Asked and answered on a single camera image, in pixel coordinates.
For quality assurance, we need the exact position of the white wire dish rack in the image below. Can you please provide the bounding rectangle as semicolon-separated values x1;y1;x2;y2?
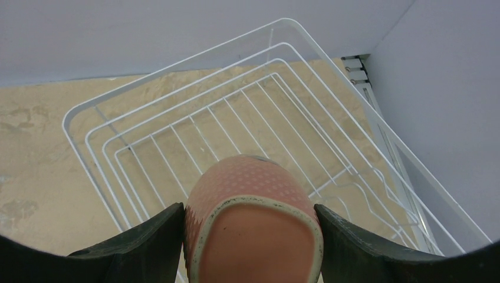
62;18;498;257

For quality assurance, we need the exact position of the aluminium frame rail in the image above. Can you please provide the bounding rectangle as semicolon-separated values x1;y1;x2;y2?
341;55;444;256

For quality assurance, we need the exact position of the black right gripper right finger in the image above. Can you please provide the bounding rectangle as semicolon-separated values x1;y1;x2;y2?
314;204;499;282

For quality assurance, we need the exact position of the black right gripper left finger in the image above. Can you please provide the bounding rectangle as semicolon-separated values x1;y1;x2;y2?
1;203;185;282

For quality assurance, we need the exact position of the pink floral mug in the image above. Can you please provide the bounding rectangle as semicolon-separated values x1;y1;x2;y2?
183;154;324;282

